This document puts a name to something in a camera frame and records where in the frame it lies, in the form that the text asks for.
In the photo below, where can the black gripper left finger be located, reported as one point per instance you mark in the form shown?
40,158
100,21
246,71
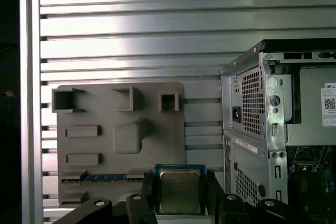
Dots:
140,211

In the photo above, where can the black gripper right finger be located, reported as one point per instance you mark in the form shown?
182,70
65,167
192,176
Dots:
225,211

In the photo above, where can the silver CPU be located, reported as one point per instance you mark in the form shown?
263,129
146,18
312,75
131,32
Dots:
179,190

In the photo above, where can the blue RAM stick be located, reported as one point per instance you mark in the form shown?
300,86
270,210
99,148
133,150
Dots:
105,177

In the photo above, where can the black PC case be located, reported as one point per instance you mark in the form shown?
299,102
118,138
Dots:
278,140

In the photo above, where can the green motherboard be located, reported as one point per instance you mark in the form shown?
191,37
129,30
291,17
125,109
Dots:
315,195

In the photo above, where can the grey parts rack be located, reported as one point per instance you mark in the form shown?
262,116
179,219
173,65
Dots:
105,119

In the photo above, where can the grey power supply unit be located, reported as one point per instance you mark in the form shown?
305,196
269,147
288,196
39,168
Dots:
309,103

